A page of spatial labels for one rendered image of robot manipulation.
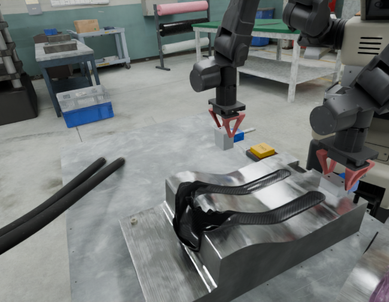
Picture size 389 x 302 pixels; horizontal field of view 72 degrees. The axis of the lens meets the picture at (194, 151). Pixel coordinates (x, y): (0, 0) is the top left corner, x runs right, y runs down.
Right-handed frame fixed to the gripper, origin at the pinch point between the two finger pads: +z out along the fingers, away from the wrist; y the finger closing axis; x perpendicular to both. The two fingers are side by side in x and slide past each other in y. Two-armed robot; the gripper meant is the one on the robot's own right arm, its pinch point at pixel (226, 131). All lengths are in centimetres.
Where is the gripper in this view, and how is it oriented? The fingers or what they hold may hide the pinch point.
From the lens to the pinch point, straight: 79.7
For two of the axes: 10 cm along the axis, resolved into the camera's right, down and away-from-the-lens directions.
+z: 0.7, 8.6, 5.0
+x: 9.0, -2.7, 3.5
